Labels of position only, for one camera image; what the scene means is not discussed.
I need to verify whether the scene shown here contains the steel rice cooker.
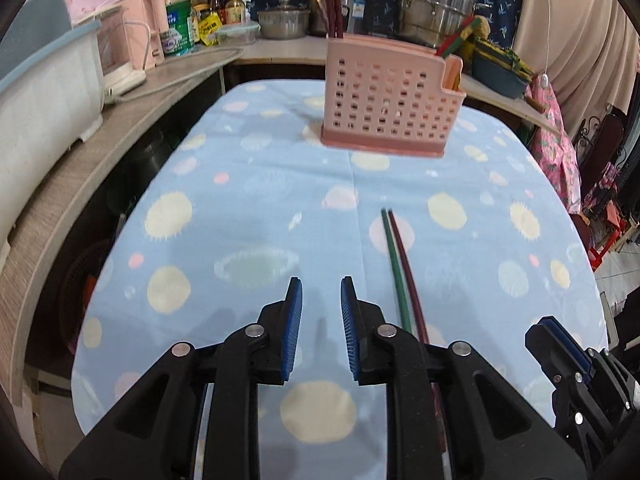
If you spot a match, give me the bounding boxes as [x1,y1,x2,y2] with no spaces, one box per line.
[310,0,374,37]

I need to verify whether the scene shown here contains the blue plastic basin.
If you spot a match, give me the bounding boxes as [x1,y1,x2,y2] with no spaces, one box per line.
[472,39,532,100]

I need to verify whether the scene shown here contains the beige curtain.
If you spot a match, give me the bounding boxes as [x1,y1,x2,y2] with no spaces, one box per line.
[512,0,640,122]

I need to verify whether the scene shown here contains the white dish drainer tub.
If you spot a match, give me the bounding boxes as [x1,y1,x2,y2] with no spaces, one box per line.
[0,25,107,247]

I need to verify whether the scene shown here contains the green labelled can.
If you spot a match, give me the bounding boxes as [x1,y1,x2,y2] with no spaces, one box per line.
[162,0,199,57]

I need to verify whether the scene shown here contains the green chopstick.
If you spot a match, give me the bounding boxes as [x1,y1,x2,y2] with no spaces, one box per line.
[436,25,472,57]
[380,208,414,335]

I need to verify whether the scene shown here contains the blue dotted tablecloth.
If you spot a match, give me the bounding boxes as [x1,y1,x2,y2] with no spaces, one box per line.
[71,80,609,480]

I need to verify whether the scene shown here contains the grey-blue dish drainer lid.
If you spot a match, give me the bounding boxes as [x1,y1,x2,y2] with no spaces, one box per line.
[0,0,99,112]

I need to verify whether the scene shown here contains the white power cable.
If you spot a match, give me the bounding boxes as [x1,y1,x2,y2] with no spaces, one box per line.
[101,45,246,107]

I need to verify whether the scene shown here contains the small steel pot with lid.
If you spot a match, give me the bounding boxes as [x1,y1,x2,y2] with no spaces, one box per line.
[257,0,311,41]

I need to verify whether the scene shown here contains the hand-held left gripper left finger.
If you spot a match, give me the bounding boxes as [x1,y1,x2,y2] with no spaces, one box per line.
[59,276,304,480]

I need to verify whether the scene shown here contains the pink floral cloth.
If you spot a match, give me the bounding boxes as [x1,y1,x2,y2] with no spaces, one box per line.
[529,72,582,214]

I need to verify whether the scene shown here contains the yellow seasoning packet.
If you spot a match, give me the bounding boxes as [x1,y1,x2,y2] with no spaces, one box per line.
[197,12,224,44]

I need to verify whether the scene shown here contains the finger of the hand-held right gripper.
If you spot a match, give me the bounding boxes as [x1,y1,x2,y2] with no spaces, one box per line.
[524,315,597,387]
[551,351,640,480]

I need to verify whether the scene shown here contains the pink electric kettle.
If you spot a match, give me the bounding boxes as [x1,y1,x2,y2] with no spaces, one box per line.
[120,0,169,69]

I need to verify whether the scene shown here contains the white food processor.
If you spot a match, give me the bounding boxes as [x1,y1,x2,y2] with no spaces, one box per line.
[94,5,149,99]

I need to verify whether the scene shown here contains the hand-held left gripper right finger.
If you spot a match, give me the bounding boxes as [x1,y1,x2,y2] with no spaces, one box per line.
[339,276,586,480]

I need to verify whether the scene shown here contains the clear plastic food container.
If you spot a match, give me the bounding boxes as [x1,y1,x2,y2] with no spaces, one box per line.
[214,22,261,46]

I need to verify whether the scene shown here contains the pink perforated utensil holder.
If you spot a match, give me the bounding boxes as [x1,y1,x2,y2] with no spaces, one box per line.
[320,33,467,158]

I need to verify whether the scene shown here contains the large steel steamer pot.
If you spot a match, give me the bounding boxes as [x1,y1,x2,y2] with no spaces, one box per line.
[397,0,479,49]

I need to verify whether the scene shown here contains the wood-grain counter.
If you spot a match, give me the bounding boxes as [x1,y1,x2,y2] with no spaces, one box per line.
[0,47,246,403]

